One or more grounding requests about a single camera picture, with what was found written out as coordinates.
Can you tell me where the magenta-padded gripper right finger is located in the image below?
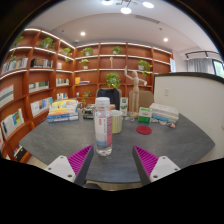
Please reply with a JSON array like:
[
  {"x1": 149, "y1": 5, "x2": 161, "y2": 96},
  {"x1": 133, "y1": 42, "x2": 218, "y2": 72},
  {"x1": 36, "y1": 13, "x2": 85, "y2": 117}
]
[{"x1": 131, "y1": 144, "x2": 182, "y2": 187}]

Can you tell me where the grey curtain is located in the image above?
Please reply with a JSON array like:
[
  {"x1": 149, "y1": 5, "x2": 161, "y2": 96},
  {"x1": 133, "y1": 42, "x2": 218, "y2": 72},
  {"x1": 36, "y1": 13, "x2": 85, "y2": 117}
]
[{"x1": 186, "y1": 57, "x2": 215, "y2": 75}]

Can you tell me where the clear plastic water bottle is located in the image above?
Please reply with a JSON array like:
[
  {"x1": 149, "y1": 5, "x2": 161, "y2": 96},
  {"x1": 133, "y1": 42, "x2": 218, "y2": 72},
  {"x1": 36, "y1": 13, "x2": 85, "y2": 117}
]
[{"x1": 93, "y1": 96, "x2": 114, "y2": 157}]

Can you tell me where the green white box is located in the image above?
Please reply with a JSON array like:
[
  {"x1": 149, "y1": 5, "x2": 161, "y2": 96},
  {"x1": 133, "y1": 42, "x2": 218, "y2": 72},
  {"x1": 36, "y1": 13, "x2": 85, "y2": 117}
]
[{"x1": 137, "y1": 106, "x2": 153, "y2": 124}]

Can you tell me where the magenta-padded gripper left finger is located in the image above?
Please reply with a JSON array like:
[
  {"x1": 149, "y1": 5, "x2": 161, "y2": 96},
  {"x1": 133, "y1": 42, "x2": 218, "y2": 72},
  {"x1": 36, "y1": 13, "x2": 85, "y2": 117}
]
[{"x1": 44, "y1": 144, "x2": 95, "y2": 187}]

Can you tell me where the wooden artist mannequin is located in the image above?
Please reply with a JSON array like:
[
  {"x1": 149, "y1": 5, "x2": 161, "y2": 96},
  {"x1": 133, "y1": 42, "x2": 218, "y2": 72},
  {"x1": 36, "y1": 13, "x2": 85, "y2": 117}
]
[{"x1": 123, "y1": 65, "x2": 148, "y2": 119}]

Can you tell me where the wooden shelf unit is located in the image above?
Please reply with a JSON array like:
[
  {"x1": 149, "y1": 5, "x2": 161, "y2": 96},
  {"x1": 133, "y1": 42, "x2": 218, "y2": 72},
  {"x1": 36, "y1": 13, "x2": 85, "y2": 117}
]
[{"x1": 0, "y1": 27, "x2": 174, "y2": 164}]

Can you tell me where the chair with dark jacket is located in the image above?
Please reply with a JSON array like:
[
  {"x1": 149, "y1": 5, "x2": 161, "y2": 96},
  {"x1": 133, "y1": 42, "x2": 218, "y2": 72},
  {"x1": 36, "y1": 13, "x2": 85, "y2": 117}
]
[{"x1": 95, "y1": 87, "x2": 123, "y2": 111}]

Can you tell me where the yellow striped white mug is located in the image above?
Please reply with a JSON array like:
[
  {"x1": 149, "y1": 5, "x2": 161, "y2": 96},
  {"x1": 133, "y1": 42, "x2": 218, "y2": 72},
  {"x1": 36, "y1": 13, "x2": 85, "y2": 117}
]
[{"x1": 110, "y1": 109, "x2": 124, "y2": 135}]

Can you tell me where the flat round red coaster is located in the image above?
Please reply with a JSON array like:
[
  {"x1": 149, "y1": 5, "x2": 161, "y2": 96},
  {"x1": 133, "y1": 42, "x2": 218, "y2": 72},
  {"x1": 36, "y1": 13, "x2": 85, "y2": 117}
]
[{"x1": 135, "y1": 124, "x2": 153, "y2": 136}]

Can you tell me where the window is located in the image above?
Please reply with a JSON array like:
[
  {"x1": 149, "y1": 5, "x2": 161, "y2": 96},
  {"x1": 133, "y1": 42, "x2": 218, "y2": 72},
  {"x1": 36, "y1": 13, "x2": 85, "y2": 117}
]
[{"x1": 213, "y1": 59, "x2": 224, "y2": 79}]

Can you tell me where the ceiling air vent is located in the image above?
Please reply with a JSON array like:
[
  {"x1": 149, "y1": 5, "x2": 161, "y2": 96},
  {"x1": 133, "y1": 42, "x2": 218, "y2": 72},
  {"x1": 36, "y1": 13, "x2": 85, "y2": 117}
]
[{"x1": 134, "y1": 14, "x2": 161, "y2": 24}]

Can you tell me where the ceiling lamp with round bulbs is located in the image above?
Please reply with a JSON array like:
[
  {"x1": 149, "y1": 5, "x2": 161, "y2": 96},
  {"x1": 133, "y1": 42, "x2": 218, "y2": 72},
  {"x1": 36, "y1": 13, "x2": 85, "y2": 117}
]
[{"x1": 101, "y1": 0, "x2": 155, "y2": 15}]

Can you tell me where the upright green white carton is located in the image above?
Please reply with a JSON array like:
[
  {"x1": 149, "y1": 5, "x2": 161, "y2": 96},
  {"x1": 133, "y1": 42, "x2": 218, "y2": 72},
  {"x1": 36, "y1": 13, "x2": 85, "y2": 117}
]
[{"x1": 119, "y1": 96, "x2": 129, "y2": 117}]

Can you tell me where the stack of colourful books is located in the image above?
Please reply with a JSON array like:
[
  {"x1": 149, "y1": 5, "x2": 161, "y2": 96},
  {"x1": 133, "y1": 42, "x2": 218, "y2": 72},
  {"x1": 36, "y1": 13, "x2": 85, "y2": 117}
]
[{"x1": 46, "y1": 99, "x2": 80, "y2": 124}]

